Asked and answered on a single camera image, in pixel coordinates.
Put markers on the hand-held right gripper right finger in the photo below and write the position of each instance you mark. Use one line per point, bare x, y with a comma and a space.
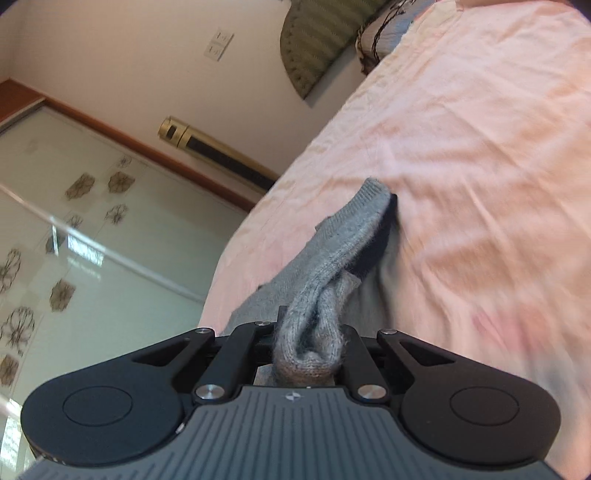
360, 360

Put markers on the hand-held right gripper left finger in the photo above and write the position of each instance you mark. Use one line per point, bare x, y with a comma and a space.
244, 346

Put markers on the grey knit sweater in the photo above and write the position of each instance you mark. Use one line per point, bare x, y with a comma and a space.
323, 277

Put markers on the glass wardrobe door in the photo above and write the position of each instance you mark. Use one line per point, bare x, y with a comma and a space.
115, 277

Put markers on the gold tower fan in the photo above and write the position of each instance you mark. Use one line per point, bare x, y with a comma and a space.
217, 154

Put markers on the pink bed sheet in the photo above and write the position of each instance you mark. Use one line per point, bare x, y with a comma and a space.
461, 161

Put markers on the green padded headboard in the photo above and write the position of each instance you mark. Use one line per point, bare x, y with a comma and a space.
314, 41

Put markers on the grey patterned pillow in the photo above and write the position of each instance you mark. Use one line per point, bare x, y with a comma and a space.
392, 27

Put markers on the wooden door frame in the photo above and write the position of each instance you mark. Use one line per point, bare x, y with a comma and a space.
138, 145

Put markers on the white wall socket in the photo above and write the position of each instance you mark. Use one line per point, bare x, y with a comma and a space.
219, 45

